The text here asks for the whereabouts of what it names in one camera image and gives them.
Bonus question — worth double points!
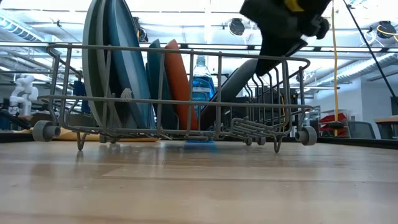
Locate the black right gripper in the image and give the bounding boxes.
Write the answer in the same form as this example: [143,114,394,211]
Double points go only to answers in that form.
[239,0,332,77]

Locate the black plate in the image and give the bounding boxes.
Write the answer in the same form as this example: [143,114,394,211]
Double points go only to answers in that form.
[200,58,259,131]

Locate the orange plate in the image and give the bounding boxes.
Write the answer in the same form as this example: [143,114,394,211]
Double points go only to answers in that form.
[164,39,200,131]

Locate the teal plate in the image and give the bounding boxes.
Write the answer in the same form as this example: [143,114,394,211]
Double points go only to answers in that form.
[145,38,180,130]

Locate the grey plate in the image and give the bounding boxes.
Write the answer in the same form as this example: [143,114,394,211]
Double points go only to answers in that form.
[95,0,124,129]

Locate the blue dish soap bottle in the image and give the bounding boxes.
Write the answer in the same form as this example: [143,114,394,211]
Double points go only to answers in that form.
[191,55,217,144]

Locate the red storage bins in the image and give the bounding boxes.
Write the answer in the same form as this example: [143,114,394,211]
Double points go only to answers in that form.
[319,112,348,137]

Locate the thin black diagonal rod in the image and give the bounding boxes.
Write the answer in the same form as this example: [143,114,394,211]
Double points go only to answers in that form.
[343,0,398,100]

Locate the grey chair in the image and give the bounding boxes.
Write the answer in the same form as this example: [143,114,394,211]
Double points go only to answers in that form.
[347,120,376,139]

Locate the wooden side table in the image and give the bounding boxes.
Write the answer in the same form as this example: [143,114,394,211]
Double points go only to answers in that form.
[374,115,398,140]

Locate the black ceiling cable reel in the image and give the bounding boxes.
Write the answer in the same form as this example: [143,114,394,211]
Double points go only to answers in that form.
[132,17,149,44]
[228,17,247,37]
[376,20,398,39]

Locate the grey wire dish rack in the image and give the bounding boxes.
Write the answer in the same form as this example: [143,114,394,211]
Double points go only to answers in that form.
[32,43,318,154]

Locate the black metal table frame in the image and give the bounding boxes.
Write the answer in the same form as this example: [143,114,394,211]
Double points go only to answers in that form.
[0,130,398,151]

